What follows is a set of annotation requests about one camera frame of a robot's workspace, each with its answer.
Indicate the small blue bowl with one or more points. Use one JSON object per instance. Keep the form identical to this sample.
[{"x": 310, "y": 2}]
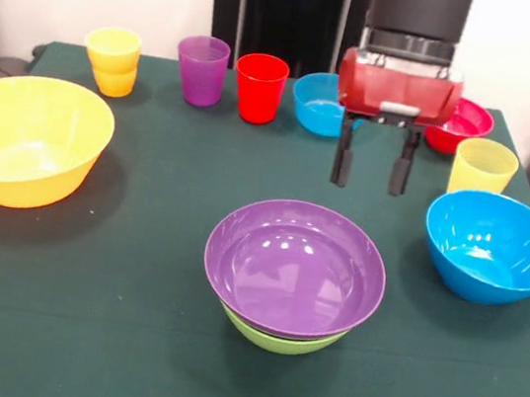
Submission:
[{"x": 315, "y": 111}]

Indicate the purple bowl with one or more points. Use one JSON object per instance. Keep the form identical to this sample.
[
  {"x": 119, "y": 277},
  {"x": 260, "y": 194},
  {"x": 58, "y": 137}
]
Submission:
[{"x": 294, "y": 273}]

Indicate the green bowl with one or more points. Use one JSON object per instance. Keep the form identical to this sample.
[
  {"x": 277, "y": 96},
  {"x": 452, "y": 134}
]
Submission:
[{"x": 283, "y": 345}]

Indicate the pale yellow translucent cup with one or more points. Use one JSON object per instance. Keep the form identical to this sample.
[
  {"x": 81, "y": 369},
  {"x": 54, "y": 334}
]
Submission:
[{"x": 481, "y": 171}]

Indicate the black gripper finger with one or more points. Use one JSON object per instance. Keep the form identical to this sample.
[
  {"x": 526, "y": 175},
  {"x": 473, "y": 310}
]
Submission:
[
  {"x": 342, "y": 167},
  {"x": 400, "y": 176}
]

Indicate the purple cup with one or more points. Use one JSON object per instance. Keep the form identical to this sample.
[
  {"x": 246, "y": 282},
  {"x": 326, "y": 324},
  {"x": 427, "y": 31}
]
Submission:
[{"x": 201, "y": 74}]

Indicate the orange yellow cup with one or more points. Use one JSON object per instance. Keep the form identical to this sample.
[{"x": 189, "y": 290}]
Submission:
[{"x": 112, "y": 66}]

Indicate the dark green tablecloth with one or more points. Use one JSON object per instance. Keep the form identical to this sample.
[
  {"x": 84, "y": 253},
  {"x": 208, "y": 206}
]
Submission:
[{"x": 71, "y": 359}]

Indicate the large orange bowl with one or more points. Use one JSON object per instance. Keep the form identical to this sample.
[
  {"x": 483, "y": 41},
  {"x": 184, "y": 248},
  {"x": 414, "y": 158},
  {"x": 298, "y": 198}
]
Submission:
[{"x": 26, "y": 163}]

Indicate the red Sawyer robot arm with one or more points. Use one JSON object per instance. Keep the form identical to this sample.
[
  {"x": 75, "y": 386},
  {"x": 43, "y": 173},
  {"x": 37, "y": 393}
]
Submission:
[{"x": 418, "y": 7}]

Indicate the large blue bowl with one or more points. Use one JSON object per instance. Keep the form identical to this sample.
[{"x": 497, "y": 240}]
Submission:
[{"x": 485, "y": 261}]

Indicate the small red bowl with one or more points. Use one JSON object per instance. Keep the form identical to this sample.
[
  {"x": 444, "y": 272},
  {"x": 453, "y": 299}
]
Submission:
[{"x": 470, "y": 127}]

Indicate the red cup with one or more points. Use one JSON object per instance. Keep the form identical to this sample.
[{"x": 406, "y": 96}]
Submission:
[{"x": 258, "y": 92}]

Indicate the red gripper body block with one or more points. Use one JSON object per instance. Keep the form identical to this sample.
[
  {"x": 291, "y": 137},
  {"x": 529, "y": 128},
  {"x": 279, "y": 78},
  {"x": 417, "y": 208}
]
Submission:
[{"x": 396, "y": 90}]

